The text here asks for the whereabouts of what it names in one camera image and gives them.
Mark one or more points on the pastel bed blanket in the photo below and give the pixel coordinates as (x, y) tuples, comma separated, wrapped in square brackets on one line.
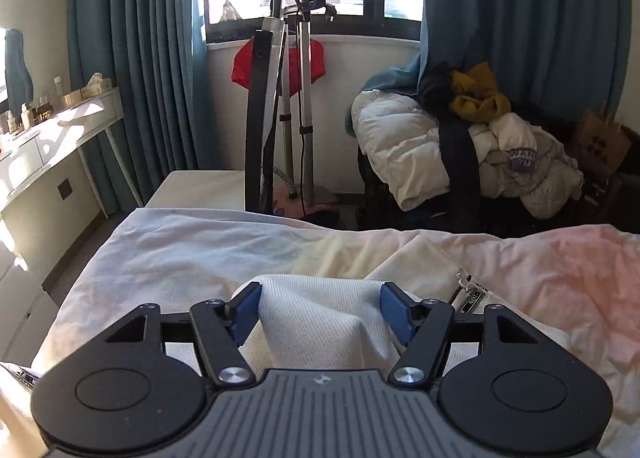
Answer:
[(175, 248)]

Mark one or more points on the black garment tag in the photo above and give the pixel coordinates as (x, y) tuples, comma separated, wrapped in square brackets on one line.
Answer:
[(467, 295)]

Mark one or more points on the pile of clothes on chair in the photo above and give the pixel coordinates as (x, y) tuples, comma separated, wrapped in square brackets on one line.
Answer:
[(500, 223)]

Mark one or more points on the small cosmetic bottles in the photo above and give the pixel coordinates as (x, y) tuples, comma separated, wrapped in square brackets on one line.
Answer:
[(30, 113)]

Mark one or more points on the white mattress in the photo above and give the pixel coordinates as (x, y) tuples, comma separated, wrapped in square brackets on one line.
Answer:
[(200, 185)]

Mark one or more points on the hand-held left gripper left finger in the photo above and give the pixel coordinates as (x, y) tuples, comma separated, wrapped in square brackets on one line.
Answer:
[(246, 310)]

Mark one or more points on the mustard yellow garment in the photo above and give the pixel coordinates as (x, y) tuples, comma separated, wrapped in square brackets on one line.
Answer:
[(475, 93)]

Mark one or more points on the garment steamer stand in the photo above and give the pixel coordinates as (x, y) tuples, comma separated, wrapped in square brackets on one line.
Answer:
[(295, 68)]

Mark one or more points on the dark wall socket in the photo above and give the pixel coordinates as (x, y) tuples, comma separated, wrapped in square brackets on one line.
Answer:
[(65, 189)]

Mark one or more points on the black ironing board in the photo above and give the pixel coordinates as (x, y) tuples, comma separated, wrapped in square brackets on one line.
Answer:
[(257, 128)]

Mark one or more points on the brown paper bag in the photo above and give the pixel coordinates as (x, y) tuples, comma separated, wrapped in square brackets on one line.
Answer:
[(602, 143)]

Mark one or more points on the teal cloth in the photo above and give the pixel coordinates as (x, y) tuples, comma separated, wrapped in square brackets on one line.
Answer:
[(395, 76)]

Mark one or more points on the teal curtain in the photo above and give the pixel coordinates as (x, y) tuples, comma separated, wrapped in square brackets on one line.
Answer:
[(525, 13), (135, 63)]

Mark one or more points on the red garment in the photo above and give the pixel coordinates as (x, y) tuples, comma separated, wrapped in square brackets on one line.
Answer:
[(245, 66)]

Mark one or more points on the white vanity desk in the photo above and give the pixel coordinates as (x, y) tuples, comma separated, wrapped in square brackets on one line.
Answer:
[(45, 148)]

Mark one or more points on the cream knitted garment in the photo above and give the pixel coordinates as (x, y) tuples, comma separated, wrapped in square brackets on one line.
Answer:
[(315, 323)]

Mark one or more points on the black garment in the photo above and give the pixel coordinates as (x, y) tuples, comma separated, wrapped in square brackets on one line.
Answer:
[(435, 86)]

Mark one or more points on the cream jacket purple patch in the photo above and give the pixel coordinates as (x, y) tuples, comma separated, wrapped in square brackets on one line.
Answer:
[(530, 158)]

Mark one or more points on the pink steamer base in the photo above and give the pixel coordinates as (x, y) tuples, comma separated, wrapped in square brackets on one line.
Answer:
[(300, 203)]

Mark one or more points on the tissue box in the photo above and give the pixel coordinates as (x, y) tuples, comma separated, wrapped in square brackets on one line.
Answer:
[(97, 83)]

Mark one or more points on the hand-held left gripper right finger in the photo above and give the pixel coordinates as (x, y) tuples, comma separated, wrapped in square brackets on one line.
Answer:
[(397, 313)]

